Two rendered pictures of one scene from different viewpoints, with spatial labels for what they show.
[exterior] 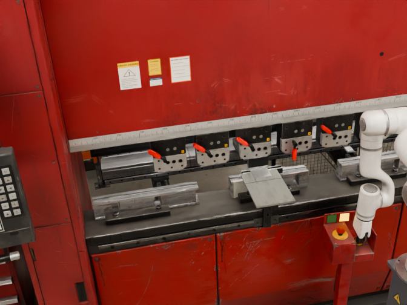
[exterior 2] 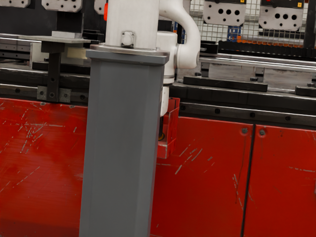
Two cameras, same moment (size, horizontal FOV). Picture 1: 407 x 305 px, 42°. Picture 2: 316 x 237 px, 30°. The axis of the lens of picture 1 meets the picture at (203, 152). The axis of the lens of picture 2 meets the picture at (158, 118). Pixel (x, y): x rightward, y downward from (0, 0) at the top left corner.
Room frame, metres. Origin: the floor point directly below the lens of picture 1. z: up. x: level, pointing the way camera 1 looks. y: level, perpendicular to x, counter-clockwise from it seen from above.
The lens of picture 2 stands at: (0.12, -1.28, 1.06)
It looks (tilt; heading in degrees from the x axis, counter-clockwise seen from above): 8 degrees down; 17
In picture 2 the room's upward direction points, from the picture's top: 5 degrees clockwise
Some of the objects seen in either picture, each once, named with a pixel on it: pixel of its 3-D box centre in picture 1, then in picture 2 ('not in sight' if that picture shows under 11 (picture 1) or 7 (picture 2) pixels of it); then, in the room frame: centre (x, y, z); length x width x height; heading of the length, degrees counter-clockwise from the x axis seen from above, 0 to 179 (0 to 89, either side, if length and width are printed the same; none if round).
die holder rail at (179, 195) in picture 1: (146, 200); not in sight; (2.07, 0.28, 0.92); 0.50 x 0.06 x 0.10; 100
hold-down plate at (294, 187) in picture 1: (268, 193); (73, 68); (2.12, -0.31, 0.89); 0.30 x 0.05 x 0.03; 100
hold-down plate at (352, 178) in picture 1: (376, 176); (225, 83); (2.22, -0.86, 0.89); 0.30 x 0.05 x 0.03; 100
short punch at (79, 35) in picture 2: (257, 161); (69, 24); (2.17, -0.26, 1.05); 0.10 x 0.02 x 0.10; 100
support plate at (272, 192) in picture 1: (267, 187); (57, 39); (2.02, -0.29, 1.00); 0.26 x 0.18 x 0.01; 10
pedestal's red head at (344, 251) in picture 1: (348, 236); (143, 124); (1.94, -0.66, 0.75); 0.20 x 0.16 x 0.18; 96
